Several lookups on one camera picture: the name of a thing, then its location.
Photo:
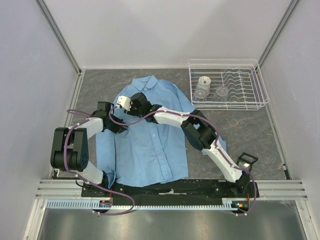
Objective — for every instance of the aluminium frame post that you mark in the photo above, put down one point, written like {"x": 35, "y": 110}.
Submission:
{"x": 293, "y": 4}
{"x": 58, "y": 34}

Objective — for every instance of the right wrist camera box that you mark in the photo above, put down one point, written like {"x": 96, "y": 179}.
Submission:
{"x": 124, "y": 102}

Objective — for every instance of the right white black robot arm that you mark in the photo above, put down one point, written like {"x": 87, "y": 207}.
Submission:
{"x": 198, "y": 130}

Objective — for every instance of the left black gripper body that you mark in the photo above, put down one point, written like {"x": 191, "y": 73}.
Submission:
{"x": 114, "y": 127}

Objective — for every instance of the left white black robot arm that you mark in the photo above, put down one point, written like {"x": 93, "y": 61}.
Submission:
{"x": 70, "y": 146}

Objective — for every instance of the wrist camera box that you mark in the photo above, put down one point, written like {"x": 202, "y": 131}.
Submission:
{"x": 103, "y": 108}
{"x": 124, "y": 102}

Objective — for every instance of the clear glass lying left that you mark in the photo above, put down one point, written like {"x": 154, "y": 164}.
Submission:
{"x": 199, "y": 95}

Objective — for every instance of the slotted grey cable duct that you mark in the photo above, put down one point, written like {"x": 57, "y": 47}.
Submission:
{"x": 90, "y": 204}

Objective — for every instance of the clear glass lying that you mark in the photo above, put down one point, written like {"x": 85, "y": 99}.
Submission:
{"x": 199, "y": 95}
{"x": 221, "y": 94}

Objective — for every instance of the right aluminium frame post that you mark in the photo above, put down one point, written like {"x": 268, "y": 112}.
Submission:
{"x": 293, "y": 4}

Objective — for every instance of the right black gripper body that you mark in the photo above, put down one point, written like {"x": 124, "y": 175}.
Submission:
{"x": 134, "y": 111}

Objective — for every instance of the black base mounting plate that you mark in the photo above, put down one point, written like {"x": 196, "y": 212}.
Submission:
{"x": 190, "y": 191}

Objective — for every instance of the aluminium front rail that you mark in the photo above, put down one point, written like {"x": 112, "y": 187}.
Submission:
{"x": 269, "y": 190}

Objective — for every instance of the small black framed stand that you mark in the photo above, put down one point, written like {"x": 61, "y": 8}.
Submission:
{"x": 246, "y": 160}

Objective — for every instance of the left aluminium frame post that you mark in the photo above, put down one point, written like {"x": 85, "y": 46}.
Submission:
{"x": 58, "y": 34}

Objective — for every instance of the clear glass with gold base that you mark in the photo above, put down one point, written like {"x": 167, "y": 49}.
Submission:
{"x": 204, "y": 83}

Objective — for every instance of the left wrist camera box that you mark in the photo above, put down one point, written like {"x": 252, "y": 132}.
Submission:
{"x": 103, "y": 108}

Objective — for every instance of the clear glass lying right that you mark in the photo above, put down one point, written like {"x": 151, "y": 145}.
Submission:
{"x": 221, "y": 94}

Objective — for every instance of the white wire dish rack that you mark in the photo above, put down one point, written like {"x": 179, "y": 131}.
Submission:
{"x": 242, "y": 77}

